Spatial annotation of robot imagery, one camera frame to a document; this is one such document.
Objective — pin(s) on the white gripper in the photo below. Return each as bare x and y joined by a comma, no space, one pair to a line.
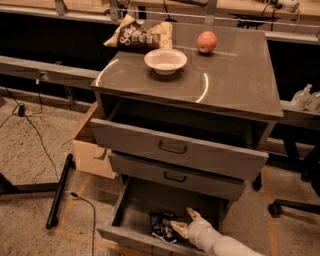
199,231

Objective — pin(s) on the blue chip bag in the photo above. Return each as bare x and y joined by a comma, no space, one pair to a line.
161,227

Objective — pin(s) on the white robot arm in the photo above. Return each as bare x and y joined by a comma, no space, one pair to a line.
228,246

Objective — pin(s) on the grey bottom drawer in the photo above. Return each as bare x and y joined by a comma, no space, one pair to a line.
130,226

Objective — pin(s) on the grey drawer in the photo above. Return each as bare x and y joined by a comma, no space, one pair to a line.
130,226
178,137
195,181

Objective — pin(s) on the grey middle drawer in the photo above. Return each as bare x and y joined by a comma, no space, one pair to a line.
195,181

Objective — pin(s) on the grey top drawer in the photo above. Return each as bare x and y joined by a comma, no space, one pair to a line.
178,137

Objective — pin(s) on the grey drawer cabinet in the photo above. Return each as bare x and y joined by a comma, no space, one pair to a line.
236,82

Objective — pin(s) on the brown chip bag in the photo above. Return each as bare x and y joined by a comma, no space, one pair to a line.
130,35

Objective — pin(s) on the cardboard box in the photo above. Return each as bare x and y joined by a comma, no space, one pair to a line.
88,156

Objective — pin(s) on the black chair base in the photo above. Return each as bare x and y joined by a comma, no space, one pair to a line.
293,168

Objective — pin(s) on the white bowl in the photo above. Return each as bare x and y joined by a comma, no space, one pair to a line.
165,61

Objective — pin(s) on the clear pump bottle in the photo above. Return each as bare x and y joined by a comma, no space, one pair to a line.
301,98

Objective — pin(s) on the red apple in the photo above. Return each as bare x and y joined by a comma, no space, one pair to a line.
206,42

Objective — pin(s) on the black table leg frame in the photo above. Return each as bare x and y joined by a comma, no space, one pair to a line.
7,188

